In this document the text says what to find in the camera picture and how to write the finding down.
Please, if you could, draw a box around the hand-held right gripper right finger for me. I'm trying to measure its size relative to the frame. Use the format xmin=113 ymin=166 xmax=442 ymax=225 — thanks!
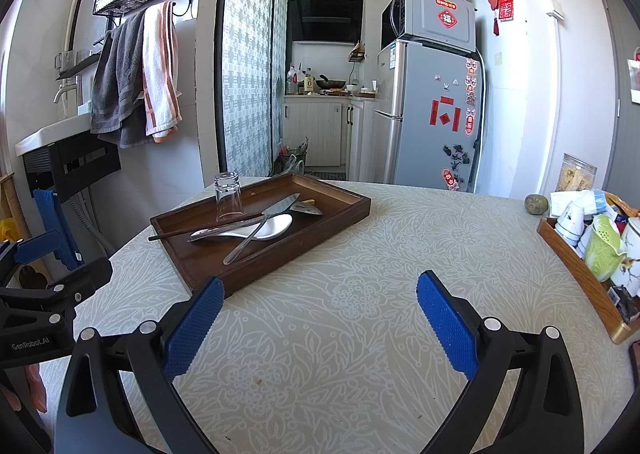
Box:
xmin=416 ymin=270 xmax=587 ymax=454

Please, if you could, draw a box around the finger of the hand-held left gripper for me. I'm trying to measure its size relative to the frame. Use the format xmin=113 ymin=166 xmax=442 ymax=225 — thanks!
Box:
xmin=0 ymin=189 xmax=84 ymax=271
xmin=0 ymin=257 xmax=114 ymax=326

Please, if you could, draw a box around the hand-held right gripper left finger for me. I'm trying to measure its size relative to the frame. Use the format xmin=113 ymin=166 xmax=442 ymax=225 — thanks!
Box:
xmin=54 ymin=277 xmax=226 ymax=454

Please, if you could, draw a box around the dark wooden chopstick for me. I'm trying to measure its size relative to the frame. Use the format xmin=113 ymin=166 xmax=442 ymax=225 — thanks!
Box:
xmin=148 ymin=213 xmax=266 ymax=241

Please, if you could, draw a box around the white ceramic spoon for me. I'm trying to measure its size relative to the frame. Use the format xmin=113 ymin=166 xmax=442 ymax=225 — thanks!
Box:
xmin=189 ymin=213 xmax=293 ymax=243

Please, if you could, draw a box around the clear glass cup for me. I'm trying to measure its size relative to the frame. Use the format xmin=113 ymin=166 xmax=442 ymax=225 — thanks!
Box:
xmin=214 ymin=171 xmax=244 ymax=222

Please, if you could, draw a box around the metal table knife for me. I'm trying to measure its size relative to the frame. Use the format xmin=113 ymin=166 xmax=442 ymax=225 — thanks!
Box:
xmin=223 ymin=193 xmax=301 ymax=265

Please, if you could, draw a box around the dark wooden tray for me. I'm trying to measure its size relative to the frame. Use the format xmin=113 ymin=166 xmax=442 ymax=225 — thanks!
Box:
xmin=150 ymin=173 xmax=372 ymax=299

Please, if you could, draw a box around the person's left hand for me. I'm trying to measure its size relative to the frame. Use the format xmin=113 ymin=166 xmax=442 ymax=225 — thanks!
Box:
xmin=0 ymin=361 xmax=46 ymax=415

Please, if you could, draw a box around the black cabinet under sink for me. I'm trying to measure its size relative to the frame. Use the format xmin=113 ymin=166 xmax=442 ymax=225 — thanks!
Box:
xmin=22 ymin=134 xmax=122 ymax=200

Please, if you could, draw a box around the white sink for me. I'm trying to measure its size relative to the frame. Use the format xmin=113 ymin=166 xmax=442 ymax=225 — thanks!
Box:
xmin=15 ymin=112 xmax=93 ymax=157

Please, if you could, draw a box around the light wooden tray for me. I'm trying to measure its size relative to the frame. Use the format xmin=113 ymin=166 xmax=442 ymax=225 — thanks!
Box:
xmin=537 ymin=217 xmax=640 ymax=345

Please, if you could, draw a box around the metal faucet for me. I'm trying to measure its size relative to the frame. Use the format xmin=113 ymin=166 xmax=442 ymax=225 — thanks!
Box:
xmin=52 ymin=82 xmax=83 ymax=117

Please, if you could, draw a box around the grey towel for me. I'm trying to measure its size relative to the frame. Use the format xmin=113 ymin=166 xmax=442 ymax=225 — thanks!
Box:
xmin=91 ymin=9 xmax=151 ymax=149

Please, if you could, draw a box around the green cabbage shaped cup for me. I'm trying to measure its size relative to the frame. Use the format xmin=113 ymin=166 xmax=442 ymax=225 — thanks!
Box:
xmin=582 ymin=214 xmax=628 ymax=282

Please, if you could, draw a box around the white tissue pack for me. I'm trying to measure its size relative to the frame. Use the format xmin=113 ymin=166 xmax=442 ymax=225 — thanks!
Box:
xmin=550 ymin=190 xmax=608 ymax=216

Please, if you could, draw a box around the white painted teapot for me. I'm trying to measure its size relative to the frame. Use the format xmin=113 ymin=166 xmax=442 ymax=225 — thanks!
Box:
xmin=611 ymin=217 xmax=640 ymax=297

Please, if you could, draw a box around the orange striped white towel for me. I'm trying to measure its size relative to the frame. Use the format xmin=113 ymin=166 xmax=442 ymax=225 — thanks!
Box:
xmin=141 ymin=2 xmax=183 ymax=143

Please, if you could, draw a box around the green bag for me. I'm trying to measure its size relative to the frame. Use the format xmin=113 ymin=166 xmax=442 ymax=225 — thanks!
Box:
xmin=282 ymin=137 xmax=311 ymax=172

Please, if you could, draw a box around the silver refrigerator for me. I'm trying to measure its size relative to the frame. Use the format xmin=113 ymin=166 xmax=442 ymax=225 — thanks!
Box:
xmin=375 ymin=39 xmax=486 ymax=194

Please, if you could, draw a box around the colourful snack packet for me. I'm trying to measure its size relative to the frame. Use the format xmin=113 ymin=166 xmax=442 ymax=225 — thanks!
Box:
xmin=605 ymin=191 xmax=640 ymax=221

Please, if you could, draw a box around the white kitchen cabinet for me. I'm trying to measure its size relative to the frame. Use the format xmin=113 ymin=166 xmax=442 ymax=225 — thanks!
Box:
xmin=282 ymin=94 xmax=378 ymax=180

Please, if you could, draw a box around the patterned sliding door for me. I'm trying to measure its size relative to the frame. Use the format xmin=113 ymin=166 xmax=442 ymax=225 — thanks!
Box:
xmin=215 ymin=0 xmax=291 ymax=180

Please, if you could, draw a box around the grey microwave oven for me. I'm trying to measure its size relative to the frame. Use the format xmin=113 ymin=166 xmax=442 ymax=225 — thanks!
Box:
xmin=381 ymin=0 xmax=477 ymax=54

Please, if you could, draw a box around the black range hood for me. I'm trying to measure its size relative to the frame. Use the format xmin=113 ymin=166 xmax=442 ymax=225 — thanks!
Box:
xmin=286 ymin=0 xmax=364 ymax=44

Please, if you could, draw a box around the grey drain hose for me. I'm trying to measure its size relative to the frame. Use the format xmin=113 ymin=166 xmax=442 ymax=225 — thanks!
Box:
xmin=74 ymin=194 xmax=115 ymax=256

